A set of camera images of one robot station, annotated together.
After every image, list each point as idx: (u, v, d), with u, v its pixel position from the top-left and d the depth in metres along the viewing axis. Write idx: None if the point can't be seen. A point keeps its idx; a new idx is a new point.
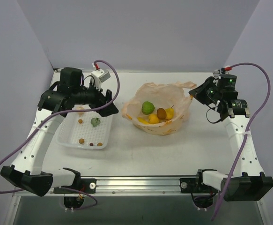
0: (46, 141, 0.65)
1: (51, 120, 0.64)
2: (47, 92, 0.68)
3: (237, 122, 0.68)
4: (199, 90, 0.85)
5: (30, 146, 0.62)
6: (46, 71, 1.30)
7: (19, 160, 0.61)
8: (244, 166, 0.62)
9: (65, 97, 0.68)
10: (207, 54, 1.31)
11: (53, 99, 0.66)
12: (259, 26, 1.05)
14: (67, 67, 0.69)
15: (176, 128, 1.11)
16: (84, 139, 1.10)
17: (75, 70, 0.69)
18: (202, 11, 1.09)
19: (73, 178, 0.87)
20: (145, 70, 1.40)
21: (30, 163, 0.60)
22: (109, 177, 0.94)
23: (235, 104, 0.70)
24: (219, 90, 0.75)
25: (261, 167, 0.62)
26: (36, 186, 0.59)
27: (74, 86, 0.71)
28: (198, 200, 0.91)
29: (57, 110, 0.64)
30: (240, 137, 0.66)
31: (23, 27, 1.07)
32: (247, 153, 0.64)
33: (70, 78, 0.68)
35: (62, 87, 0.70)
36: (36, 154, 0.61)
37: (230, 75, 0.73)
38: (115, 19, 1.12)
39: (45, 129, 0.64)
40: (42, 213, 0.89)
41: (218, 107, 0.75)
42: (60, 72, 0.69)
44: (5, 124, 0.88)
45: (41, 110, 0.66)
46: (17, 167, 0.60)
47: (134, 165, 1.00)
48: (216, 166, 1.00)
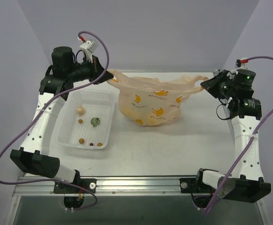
0: (51, 123, 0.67)
1: (54, 101, 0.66)
2: (47, 78, 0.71)
3: (246, 123, 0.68)
4: (211, 83, 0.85)
5: (37, 127, 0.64)
6: (46, 71, 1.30)
7: (27, 141, 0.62)
8: (244, 168, 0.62)
9: (63, 80, 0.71)
10: (207, 54, 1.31)
11: (52, 85, 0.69)
12: (258, 26, 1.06)
14: (56, 49, 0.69)
15: (166, 116, 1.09)
16: (84, 139, 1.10)
17: (65, 51, 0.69)
18: (201, 11, 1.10)
19: (73, 176, 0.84)
20: (145, 70, 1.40)
21: (39, 143, 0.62)
22: (110, 177, 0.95)
23: (248, 103, 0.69)
24: (234, 86, 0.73)
25: (261, 172, 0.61)
26: (46, 165, 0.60)
27: (68, 66, 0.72)
28: (198, 200, 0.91)
29: (58, 91, 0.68)
30: (246, 138, 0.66)
31: (24, 28, 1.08)
32: (249, 156, 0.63)
33: (62, 59, 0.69)
35: (56, 71, 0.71)
36: (44, 134, 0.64)
37: (248, 71, 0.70)
38: (115, 20, 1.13)
39: (50, 111, 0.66)
40: (42, 213, 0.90)
41: (230, 104, 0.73)
42: (52, 56, 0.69)
44: (6, 123, 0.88)
45: (43, 94, 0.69)
46: (25, 147, 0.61)
47: (135, 165, 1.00)
48: (216, 166, 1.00)
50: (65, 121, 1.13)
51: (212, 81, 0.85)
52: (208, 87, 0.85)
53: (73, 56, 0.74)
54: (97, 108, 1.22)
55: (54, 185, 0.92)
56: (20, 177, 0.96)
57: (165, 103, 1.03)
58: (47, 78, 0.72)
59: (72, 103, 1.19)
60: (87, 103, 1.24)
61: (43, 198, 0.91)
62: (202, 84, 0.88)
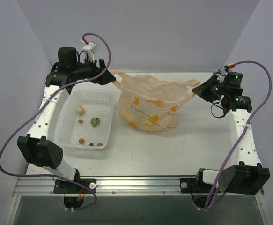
0: (56, 113, 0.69)
1: (60, 92, 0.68)
2: (52, 73, 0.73)
3: (239, 115, 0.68)
4: (203, 87, 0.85)
5: (43, 116, 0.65)
6: (46, 71, 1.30)
7: (33, 128, 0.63)
8: (242, 156, 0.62)
9: (68, 76, 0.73)
10: (207, 54, 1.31)
11: (57, 80, 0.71)
12: (258, 26, 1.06)
14: (62, 47, 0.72)
15: (159, 123, 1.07)
16: (84, 139, 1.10)
17: (70, 49, 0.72)
18: (201, 11, 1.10)
19: (73, 175, 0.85)
20: (145, 70, 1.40)
21: (45, 130, 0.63)
22: (110, 178, 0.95)
23: (239, 99, 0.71)
24: (224, 86, 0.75)
25: (258, 159, 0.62)
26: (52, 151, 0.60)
27: (72, 63, 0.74)
28: (198, 200, 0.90)
29: (64, 84, 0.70)
30: (240, 128, 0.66)
31: (24, 28, 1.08)
32: (245, 144, 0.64)
33: (67, 56, 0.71)
35: (61, 67, 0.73)
36: (50, 122, 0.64)
37: (237, 71, 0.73)
38: (115, 20, 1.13)
39: (55, 101, 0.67)
40: (41, 213, 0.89)
41: (222, 101, 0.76)
42: (58, 53, 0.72)
44: (6, 123, 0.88)
45: (49, 87, 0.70)
46: (33, 134, 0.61)
47: (135, 165, 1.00)
48: (215, 165, 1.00)
50: (66, 121, 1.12)
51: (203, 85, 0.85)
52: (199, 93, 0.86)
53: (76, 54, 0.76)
54: (97, 108, 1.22)
55: (54, 185, 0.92)
56: (20, 177, 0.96)
57: (161, 109, 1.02)
58: (52, 73, 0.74)
59: (72, 103, 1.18)
60: (87, 103, 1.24)
61: (43, 198, 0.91)
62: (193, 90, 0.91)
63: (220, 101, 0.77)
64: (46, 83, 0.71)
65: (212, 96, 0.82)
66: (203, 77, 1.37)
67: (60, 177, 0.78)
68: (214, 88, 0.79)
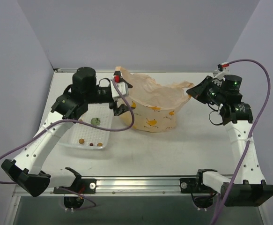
0: (51, 145, 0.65)
1: (60, 123, 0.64)
2: (63, 96, 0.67)
3: (240, 127, 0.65)
4: (199, 91, 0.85)
5: (35, 146, 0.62)
6: (45, 71, 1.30)
7: (22, 155, 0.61)
8: (245, 174, 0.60)
9: (77, 104, 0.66)
10: (207, 54, 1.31)
11: (64, 106, 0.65)
12: (258, 26, 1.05)
14: (78, 71, 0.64)
15: (159, 125, 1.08)
16: (84, 139, 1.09)
17: (87, 76, 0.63)
18: (201, 11, 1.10)
19: (71, 181, 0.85)
20: (145, 70, 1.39)
21: (31, 162, 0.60)
22: (111, 178, 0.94)
23: (239, 108, 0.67)
24: (223, 92, 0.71)
25: (262, 175, 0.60)
26: (33, 185, 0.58)
27: (86, 91, 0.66)
28: (198, 200, 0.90)
29: (67, 116, 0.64)
30: (243, 143, 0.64)
31: (24, 28, 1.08)
32: (248, 160, 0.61)
33: (81, 84, 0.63)
35: (75, 93, 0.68)
36: (39, 154, 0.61)
37: (235, 77, 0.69)
38: (115, 20, 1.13)
39: (52, 132, 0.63)
40: (42, 213, 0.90)
41: (221, 111, 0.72)
42: (72, 77, 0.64)
44: (6, 123, 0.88)
45: (53, 112, 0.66)
46: (18, 162, 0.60)
47: (135, 165, 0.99)
48: (215, 166, 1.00)
50: None
51: (199, 87, 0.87)
52: (195, 95, 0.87)
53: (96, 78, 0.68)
54: (96, 108, 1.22)
55: None
56: None
57: (160, 114, 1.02)
58: (65, 95, 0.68)
59: None
60: None
61: (43, 198, 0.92)
62: (188, 91, 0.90)
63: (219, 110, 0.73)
64: (52, 107, 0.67)
65: (208, 99, 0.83)
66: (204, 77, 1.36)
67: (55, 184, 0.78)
68: (210, 91, 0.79)
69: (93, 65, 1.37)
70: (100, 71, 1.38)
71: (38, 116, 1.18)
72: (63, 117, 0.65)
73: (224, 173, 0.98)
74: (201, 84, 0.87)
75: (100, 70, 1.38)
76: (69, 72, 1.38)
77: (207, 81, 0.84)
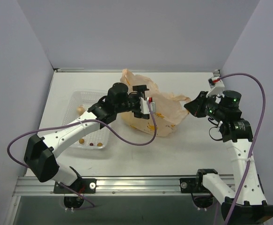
0: (79, 135, 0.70)
1: (93, 122, 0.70)
2: (99, 103, 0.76)
3: (239, 146, 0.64)
4: (196, 108, 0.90)
5: (66, 131, 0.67)
6: (45, 71, 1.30)
7: (51, 136, 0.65)
8: (246, 194, 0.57)
9: (108, 114, 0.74)
10: (207, 54, 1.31)
11: (97, 112, 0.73)
12: (257, 26, 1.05)
14: (114, 87, 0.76)
15: (159, 131, 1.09)
16: (84, 139, 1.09)
17: (121, 92, 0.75)
18: (201, 11, 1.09)
19: (72, 181, 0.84)
20: (145, 70, 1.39)
21: (57, 144, 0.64)
22: (114, 178, 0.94)
23: (238, 126, 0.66)
24: (222, 108, 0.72)
25: (263, 195, 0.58)
26: (47, 166, 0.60)
27: (118, 102, 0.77)
28: (198, 200, 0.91)
29: (100, 118, 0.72)
30: (243, 163, 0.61)
31: (24, 28, 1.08)
32: (249, 180, 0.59)
33: (115, 97, 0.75)
35: (108, 102, 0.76)
36: (66, 139, 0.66)
37: (234, 93, 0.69)
38: (115, 20, 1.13)
39: (84, 127, 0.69)
40: (47, 213, 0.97)
41: (221, 128, 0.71)
42: (109, 90, 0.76)
44: (5, 123, 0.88)
45: (90, 112, 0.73)
46: (46, 139, 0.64)
47: (134, 165, 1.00)
48: (215, 166, 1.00)
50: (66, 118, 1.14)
51: (195, 105, 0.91)
52: (195, 113, 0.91)
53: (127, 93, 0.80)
54: None
55: (54, 185, 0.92)
56: (20, 177, 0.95)
57: (162, 122, 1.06)
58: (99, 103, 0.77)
59: (72, 104, 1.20)
60: (87, 103, 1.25)
61: (43, 198, 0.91)
62: (186, 106, 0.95)
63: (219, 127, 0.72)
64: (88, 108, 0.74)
65: (205, 113, 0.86)
66: (203, 77, 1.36)
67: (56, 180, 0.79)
68: (208, 107, 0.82)
69: (93, 65, 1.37)
70: (100, 71, 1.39)
71: (38, 116, 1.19)
72: (96, 118, 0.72)
73: (224, 172, 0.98)
74: (195, 101, 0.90)
75: (100, 70, 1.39)
76: (69, 72, 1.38)
77: (202, 96, 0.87)
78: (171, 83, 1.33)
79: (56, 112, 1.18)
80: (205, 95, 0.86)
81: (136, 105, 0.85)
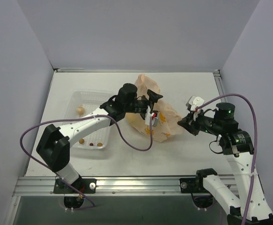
0: (91, 129, 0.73)
1: (106, 118, 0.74)
2: (108, 101, 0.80)
3: (242, 160, 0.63)
4: (192, 129, 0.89)
5: (81, 123, 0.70)
6: (45, 71, 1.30)
7: (66, 126, 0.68)
8: (253, 210, 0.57)
9: (118, 112, 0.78)
10: (207, 54, 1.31)
11: (107, 110, 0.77)
12: (258, 26, 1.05)
14: (125, 86, 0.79)
15: (155, 138, 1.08)
16: (84, 139, 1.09)
17: (131, 91, 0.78)
18: (201, 11, 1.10)
19: (75, 179, 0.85)
20: (145, 70, 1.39)
21: (73, 134, 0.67)
22: (114, 178, 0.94)
23: (239, 139, 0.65)
24: (217, 121, 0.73)
25: (269, 208, 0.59)
26: (62, 154, 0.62)
27: (128, 102, 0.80)
28: (198, 200, 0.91)
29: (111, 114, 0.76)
30: (247, 177, 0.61)
31: (24, 28, 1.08)
32: (255, 195, 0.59)
33: (125, 98, 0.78)
35: (118, 101, 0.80)
36: (81, 131, 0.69)
37: (228, 105, 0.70)
38: (115, 20, 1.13)
39: (97, 121, 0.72)
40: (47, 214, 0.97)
41: (221, 142, 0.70)
42: (119, 89, 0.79)
44: (5, 123, 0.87)
45: (101, 108, 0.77)
46: (62, 130, 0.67)
47: (135, 166, 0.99)
48: (215, 166, 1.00)
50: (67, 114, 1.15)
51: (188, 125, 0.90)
52: (192, 132, 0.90)
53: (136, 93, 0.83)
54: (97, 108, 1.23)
55: (54, 185, 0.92)
56: (20, 177, 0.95)
57: (159, 127, 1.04)
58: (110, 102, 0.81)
59: (72, 103, 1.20)
60: (88, 103, 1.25)
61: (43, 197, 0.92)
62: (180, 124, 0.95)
63: (218, 141, 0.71)
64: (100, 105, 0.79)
65: (200, 129, 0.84)
66: (203, 77, 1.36)
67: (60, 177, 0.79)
68: (202, 123, 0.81)
69: (93, 65, 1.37)
70: (101, 71, 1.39)
71: (38, 116, 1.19)
72: (106, 114, 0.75)
73: (224, 172, 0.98)
74: (187, 123, 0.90)
75: (100, 71, 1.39)
76: (69, 72, 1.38)
77: (190, 120, 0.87)
78: (171, 83, 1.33)
79: (57, 113, 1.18)
80: (192, 118, 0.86)
81: (142, 110, 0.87)
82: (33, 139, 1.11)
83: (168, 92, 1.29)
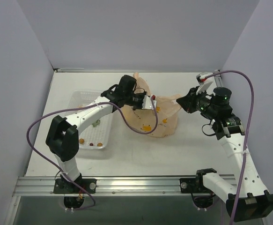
0: (95, 117, 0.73)
1: (108, 104, 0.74)
2: (107, 90, 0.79)
3: (234, 140, 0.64)
4: (188, 105, 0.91)
5: (85, 111, 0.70)
6: (45, 71, 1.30)
7: (72, 116, 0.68)
8: (247, 186, 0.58)
9: (119, 99, 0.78)
10: (207, 54, 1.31)
11: (108, 97, 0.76)
12: (257, 26, 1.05)
14: (127, 75, 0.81)
15: (153, 133, 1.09)
16: (84, 139, 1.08)
17: (132, 79, 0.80)
18: (201, 11, 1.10)
19: (76, 177, 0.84)
20: (145, 70, 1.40)
21: (80, 123, 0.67)
22: (111, 178, 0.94)
23: (230, 123, 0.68)
24: (213, 105, 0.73)
25: (264, 185, 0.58)
26: (71, 142, 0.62)
27: (128, 91, 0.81)
28: (198, 200, 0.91)
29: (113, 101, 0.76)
30: (240, 156, 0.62)
31: (24, 28, 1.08)
32: (248, 172, 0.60)
33: (127, 85, 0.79)
35: (118, 89, 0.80)
36: (86, 119, 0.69)
37: (224, 91, 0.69)
38: (115, 20, 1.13)
39: (101, 108, 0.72)
40: (48, 214, 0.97)
41: (214, 126, 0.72)
42: (121, 78, 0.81)
44: (5, 123, 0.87)
45: (102, 97, 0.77)
46: (68, 120, 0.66)
47: (134, 165, 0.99)
48: (215, 166, 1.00)
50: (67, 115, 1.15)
51: (187, 101, 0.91)
52: (187, 108, 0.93)
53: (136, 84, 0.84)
54: None
55: (54, 185, 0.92)
56: (20, 177, 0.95)
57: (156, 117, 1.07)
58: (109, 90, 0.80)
59: (72, 104, 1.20)
60: (88, 103, 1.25)
61: (43, 198, 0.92)
62: (177, 101, 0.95)
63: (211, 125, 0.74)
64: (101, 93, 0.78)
65: (197, 108, 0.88)
66: None
67: (63, 173, 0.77)
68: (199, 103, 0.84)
69: (93, 65, 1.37)
70: (101, 71, 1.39)
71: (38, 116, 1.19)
72: (108, 101, 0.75)
73: (223, 172, 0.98)
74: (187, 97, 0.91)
75: (100, 71, 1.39)
76: (69, 72, 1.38)
77: (193, 92, 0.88)
78: (171, 83, 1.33)
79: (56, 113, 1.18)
80: (195, 91, 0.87)
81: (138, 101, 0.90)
82: (33, 139, 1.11)
83: (167, 91, 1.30)
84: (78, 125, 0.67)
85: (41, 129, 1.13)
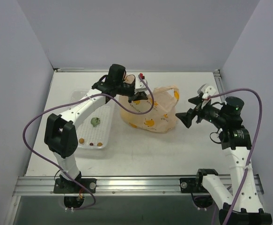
0: (89, 111, 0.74)
1: (100, 96, 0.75)
2: (98, 81, 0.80)
3: (238, 153, 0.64)
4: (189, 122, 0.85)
5: (79, 106, 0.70)
6: (45, 71, 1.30)
7: (67, 112, 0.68)
8: (243, 201, 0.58)
9: (110, 89, 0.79)
10: (207, 54, 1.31)
11: (99, 88, 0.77)
12: (258, 26, 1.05)
14: (114, 64, 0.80)
15: (157, 129, 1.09)
16: (84, 139, 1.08)
17: (121, 67, 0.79)
18: (201, 11, 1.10)
19: (76, 175, 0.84)
20: (145, 70, 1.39)
21: (75, 117, 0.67)
22: (109, 177, 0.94)
23: (237, 134, 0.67)
24: (223, 114, 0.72)
25: (260, 204, 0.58)
26: (70, 139, 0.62)
27: (119, 80, 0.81)
28: (198, 199, 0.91)
29: (105, 92, 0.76)
30: (241, 170, 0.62)
31: (24, 28, 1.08)
32: (246, 188, 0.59)
33: (116, 73, 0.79)
35: (108, 79, 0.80)
36: (81, 113, 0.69)
37: (236, 101, 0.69)
38: (115, 20, 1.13)
39: (93, 101, 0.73)
40: (48, 215, 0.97)
41: (221, 136, 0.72)
42: (109, 68, 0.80)
44: (5, 123, 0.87)
45: (93, 89, 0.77)
46: (63, 116, 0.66)
47: (134, 165, 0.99)
48: (215, 166, 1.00)
50: None
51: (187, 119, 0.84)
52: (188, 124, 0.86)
53: (124, 72, 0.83)
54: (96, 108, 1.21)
55: (54, 185, 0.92)
56: (20, 177, 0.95)
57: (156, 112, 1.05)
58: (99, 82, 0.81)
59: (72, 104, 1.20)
60: None
61: (43, 197, 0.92)
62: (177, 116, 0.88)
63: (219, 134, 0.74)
64: (92, 86, 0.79)
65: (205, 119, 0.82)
66: (203, 77, 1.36)
67: (63, 172, 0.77)
68: (208, 113, 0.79)
69: (93, 65, 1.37)
70: (101, 71, 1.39)
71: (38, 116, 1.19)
72: (100, 93, 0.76)
73: (223, 172, 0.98)
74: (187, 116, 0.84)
75: (100, 70, 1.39)
76: (69, 72, 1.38)
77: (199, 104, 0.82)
78: (171, 83, 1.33)
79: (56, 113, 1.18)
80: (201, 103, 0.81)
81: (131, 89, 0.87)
82: (33, 139, 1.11)
83: None
84: (75, 121, 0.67)
85: (41, 128, 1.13)
